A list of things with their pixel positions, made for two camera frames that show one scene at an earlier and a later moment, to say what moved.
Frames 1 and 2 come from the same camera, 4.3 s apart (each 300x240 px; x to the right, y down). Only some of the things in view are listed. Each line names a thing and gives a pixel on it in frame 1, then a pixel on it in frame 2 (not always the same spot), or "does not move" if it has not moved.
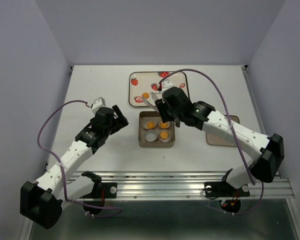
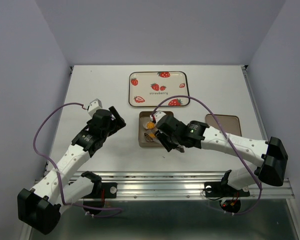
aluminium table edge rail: x=249 y=82 does not move
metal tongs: x=153 y=95 -> x=168 y=143
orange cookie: x=150 y=125 does not move
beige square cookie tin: x=153 y=116 does not move
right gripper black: x=161 y=104 -> x=161 y=137
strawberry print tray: x=140 y=82 does not move
